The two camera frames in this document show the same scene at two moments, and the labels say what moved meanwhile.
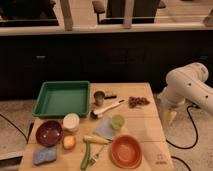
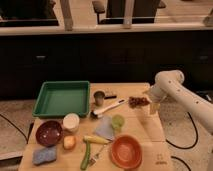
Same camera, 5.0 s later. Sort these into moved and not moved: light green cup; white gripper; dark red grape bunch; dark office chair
Moved: white gripper
Not moved: dark office chair; dark red grape bunch; light green cup
